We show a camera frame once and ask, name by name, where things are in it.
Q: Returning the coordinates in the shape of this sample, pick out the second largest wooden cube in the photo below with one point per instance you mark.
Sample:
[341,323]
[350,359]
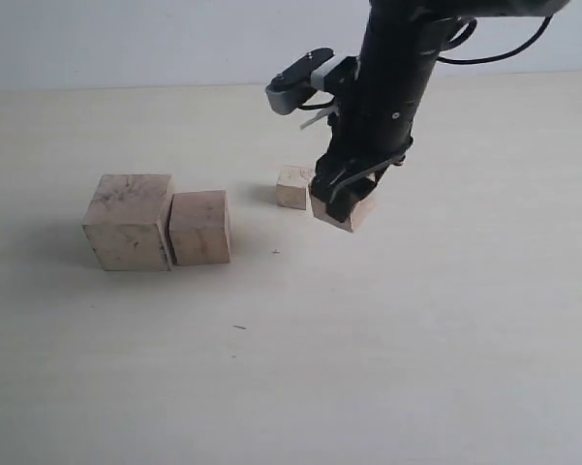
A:
[199,228]

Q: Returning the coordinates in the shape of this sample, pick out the third largest wooden cube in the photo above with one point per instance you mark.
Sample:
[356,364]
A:
[358,213]

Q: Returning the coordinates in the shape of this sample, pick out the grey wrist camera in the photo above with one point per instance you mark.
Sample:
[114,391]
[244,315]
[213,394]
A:
[292,88]

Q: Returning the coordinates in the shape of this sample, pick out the smallest wooden cube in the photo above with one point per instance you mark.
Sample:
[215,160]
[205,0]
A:
[292,186]

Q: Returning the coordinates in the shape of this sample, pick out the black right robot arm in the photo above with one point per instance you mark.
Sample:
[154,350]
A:
[426,29]

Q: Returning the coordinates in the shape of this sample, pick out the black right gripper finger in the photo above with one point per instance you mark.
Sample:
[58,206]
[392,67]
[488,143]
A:
[331,176]
[351,193]

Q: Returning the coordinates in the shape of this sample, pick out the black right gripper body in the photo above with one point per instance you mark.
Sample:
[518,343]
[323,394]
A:
[371,126]

